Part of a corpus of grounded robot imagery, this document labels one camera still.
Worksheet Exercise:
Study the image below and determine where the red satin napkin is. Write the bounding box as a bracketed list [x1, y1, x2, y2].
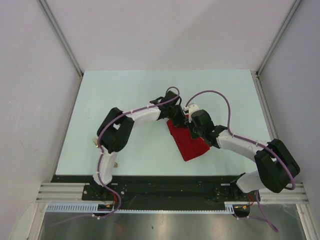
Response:
[166, 119, 210, 162]

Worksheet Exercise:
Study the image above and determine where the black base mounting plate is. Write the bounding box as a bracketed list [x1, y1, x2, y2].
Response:
[51, 175, 260, 211]

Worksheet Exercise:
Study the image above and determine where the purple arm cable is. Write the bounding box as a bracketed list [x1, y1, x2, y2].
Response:
[97, 86, 181, 221]
[186, 89, 297, 233]

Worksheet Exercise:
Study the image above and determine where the white slotted cable duct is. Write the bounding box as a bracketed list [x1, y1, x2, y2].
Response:
[46, 202, 235, 215]

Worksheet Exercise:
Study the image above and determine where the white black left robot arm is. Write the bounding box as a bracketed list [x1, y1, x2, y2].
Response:
[93, 87, 186, 200]

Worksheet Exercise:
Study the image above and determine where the right aluminium frame post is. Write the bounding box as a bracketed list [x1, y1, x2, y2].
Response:
[255, 0, 304, 77]

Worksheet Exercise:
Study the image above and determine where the aluminium right side rail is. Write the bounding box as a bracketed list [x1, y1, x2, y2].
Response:
[250, 70, 286, 143]

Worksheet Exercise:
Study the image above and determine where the aluminium frame post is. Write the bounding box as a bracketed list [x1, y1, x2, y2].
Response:
[255, 0, 304, 77]
[36, 0, 84, 79]

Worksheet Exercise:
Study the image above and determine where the left aluminium frame post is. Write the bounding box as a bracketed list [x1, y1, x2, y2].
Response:
[36, 0, 84, 79]

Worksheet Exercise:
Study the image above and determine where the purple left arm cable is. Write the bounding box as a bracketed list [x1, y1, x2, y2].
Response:
[97, 86, 181, 221]

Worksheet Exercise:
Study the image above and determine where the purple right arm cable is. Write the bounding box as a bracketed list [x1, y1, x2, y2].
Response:
[186, 89, 297, 233]

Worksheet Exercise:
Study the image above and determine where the aluminium front rail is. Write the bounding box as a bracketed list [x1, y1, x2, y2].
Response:
[36, 183, 309, 204]

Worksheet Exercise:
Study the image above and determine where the aluminium rail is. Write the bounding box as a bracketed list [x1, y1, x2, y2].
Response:
[36, 183, 309, 204]
[250, 70, 286, 143]

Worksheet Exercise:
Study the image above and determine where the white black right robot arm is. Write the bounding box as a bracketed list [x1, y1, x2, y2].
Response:
[188, 109, 301, 201]

